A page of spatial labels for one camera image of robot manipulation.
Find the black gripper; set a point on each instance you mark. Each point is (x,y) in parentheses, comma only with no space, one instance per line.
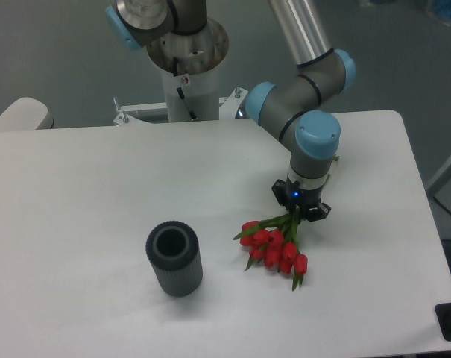
(291,196)

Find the red tulip bouquet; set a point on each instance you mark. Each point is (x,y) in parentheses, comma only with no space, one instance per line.
(274,242)

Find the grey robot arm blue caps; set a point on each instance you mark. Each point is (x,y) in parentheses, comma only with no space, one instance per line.
(291,114)

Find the dark grey ribbed vase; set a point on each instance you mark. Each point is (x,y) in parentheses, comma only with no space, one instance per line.
(173,251)

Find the beige chair armrest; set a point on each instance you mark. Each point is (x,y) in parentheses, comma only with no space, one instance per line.
(26,114)

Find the white pedestal base frame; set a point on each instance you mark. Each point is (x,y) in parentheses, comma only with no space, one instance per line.
(230,107)

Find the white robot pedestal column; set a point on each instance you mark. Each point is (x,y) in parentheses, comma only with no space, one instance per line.
(189,69)

